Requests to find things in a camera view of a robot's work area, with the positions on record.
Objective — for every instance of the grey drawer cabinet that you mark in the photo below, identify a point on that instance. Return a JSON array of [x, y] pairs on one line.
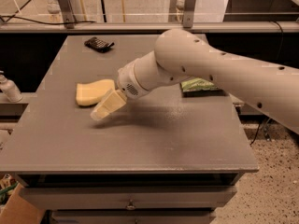
[[177, 158]]

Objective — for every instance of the metal railing post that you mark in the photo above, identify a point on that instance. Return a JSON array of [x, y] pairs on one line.
[[67, 13], [188, 13]]

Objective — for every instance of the right metal railing post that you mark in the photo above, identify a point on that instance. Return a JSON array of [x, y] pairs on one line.
[[188, 13]]

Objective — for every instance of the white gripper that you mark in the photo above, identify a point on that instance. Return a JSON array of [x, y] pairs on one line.
[[128, 82]]

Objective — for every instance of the black rxbar chocolate wrapper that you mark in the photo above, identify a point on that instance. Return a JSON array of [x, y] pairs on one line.
[[98, 45]]

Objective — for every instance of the green kettle chips bag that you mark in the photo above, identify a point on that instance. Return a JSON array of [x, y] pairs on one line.
[[198, 84]]

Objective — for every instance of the left metal railing post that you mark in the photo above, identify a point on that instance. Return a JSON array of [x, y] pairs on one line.
[[67, 13]]

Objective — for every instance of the white spray bottle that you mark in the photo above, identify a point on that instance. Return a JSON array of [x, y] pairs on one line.
[[9, 89]]

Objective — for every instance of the metal drawer knob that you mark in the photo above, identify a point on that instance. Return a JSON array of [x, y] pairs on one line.
[[131, 205]]

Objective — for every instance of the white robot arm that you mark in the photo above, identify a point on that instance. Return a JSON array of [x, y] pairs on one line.
[[271, 88]]

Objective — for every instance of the cardboard box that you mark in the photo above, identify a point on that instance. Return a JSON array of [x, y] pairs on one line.
[[19, 211]]

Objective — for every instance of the yellow sponge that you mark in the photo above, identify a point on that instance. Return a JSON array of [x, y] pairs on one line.
[[92, 93]]

